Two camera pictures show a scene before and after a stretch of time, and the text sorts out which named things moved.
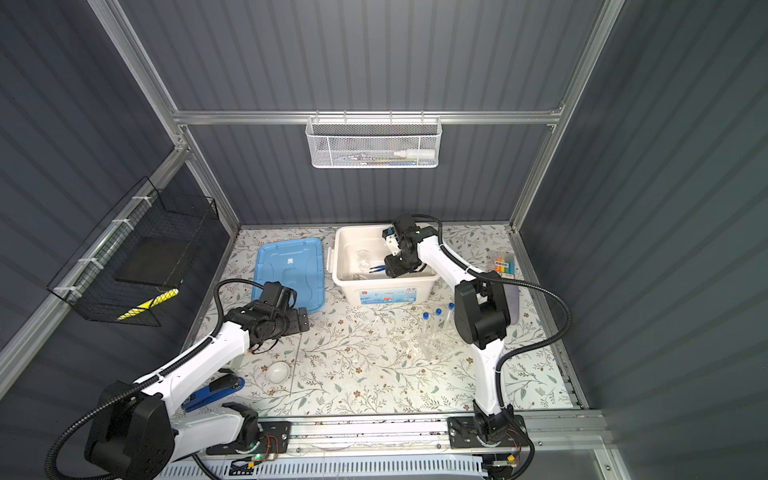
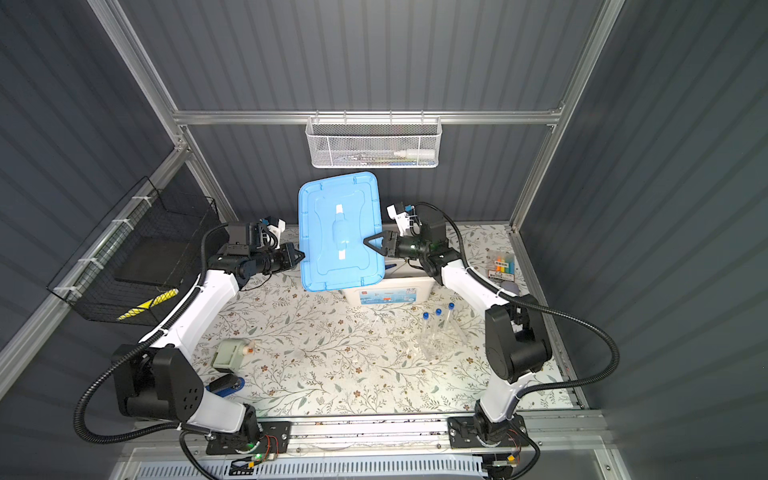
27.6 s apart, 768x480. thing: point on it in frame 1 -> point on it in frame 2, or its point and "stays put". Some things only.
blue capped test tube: (438, 312) stays put
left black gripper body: (290, 323) -> (268, 261)
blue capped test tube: (425, 317) stays put
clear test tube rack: (437, 331) stays put
